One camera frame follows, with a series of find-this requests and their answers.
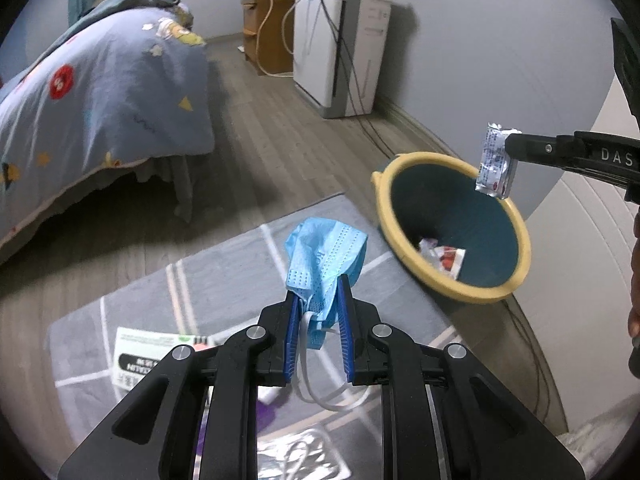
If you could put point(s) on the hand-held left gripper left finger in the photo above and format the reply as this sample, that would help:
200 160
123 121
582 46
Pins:
291 340

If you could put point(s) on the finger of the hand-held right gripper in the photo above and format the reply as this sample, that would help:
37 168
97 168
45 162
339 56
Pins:
542 149

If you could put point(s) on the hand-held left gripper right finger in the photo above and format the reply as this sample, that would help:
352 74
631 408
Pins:
346 340

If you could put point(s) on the small foil sachet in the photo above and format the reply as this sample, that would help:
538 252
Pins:
492 165

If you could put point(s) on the blue face mask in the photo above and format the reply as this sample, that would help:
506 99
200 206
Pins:
320 255

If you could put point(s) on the yellow-rimmed teal basin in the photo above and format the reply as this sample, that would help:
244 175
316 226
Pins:
450 210

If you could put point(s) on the red printed paper cup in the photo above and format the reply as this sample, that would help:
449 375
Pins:
450 260

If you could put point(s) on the person's right hand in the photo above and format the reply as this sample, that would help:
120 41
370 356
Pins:
635 322

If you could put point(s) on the purple bottle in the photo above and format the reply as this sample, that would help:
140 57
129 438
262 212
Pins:
267 412

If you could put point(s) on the grey checked mat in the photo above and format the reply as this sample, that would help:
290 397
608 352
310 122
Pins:
220 280

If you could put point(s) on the silver foil bag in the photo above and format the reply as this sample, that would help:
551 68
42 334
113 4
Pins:
272 447

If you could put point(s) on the crumpled white wrapper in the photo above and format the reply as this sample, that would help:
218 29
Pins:
427 247

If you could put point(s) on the white green printed packet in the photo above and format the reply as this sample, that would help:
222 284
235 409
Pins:
145 355

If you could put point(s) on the bed base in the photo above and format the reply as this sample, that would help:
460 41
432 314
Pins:
182 185

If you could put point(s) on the white air purifier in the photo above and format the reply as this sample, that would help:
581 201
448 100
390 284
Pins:
315 50

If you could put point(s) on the white plastic bag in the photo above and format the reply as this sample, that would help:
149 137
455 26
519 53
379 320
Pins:
600 435

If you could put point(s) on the wooden nightstand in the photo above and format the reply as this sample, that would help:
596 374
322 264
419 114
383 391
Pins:
270 35

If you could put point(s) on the printed blue blanket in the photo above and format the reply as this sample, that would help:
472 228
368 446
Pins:
100 110

